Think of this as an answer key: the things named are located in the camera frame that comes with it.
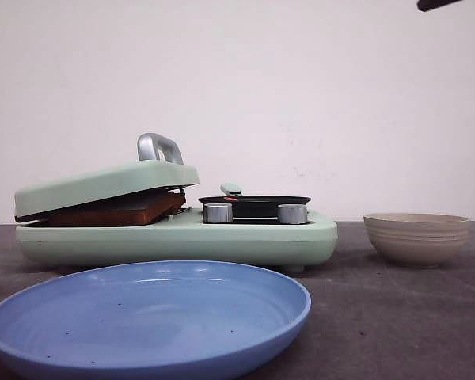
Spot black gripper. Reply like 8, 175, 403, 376
416, 0, 461, 12

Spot beige ribbed bowl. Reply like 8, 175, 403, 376
363, 213, 470, 268

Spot bread slice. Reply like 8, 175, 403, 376
39, 190, 186, 227

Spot breakfast maker hinged lid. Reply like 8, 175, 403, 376
14, 133, 200, 222

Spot mint green breakfast maker base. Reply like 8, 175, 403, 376
16, 208, 338, 271

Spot right silver control knob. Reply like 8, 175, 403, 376
277, 203, 308, 225

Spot silver control knob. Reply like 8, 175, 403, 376
277, 203, 308, 225
203, 203, 234, 224

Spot black frying pan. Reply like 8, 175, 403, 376
199, 183, 311, 219

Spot left silver control knob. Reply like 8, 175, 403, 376
203, 203, 234, 224

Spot blue plate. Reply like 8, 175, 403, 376
0, 260, 311, 379

